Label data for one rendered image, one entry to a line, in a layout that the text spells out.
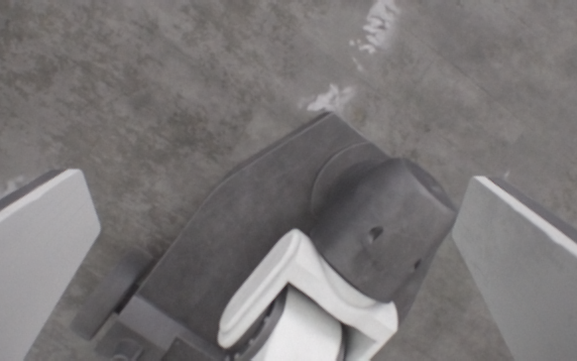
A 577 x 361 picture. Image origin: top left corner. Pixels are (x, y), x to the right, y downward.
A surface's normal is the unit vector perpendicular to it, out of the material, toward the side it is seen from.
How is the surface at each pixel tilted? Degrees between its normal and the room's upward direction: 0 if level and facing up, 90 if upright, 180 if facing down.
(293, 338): 52
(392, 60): 0
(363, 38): 0
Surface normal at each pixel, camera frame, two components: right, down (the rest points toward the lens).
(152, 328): 0.48, -0.40
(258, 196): 0.05, 0.20
